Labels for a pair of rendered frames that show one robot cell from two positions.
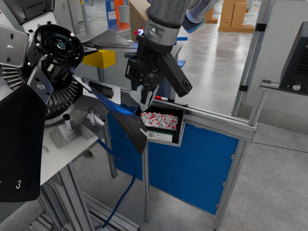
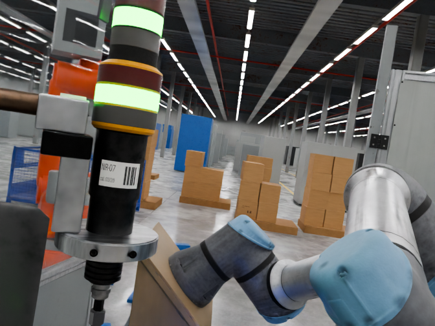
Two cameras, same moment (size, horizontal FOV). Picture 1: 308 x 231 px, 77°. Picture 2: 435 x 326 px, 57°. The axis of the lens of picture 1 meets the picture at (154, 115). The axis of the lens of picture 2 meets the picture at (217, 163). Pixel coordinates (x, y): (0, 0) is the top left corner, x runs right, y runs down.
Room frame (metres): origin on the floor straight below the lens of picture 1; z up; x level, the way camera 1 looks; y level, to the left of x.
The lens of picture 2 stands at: (0.31, 0.24, 1.54)
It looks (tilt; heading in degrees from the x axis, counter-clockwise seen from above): 3 degrees down; 344
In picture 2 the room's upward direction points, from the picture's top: 9 degrees clockwise
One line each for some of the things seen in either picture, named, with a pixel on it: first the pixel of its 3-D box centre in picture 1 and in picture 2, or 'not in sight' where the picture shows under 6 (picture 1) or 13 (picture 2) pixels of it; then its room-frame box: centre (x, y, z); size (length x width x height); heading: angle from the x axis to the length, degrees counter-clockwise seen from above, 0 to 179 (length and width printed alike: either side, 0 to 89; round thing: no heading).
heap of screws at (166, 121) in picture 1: (157, 124); not in sight; (0.69, -0.02, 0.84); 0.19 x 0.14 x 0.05; 76
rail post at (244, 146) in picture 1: (228, 192); not in sight; (0.65, -0.41, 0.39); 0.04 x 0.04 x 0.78; 60
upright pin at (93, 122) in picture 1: (91, 116); not in sight; (0.56, 0.22, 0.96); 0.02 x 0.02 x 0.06
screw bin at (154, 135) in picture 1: (157, 122); not in sight; (0.69, -0.02, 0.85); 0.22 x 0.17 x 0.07; 76
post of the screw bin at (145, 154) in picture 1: (146, 183); not in sight; (0.70, 0.04, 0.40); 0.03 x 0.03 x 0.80; 75
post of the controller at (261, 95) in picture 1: (258, 104); not in sight; (0.65, -0.41, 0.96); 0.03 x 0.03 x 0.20; 60
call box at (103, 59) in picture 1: (98, 57); not in sight; (1.06, 0.31, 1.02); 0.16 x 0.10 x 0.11; 60
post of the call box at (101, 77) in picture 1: (101, 74); not in sight; (1.06, 0.31, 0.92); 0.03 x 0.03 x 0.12; 60
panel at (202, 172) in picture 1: (160, 156); not in sight; (0.87, -0.04, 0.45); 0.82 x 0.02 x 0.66; 60
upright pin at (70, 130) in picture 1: (68, 123); not in sight; (0.49, 0.27, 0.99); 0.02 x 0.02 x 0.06
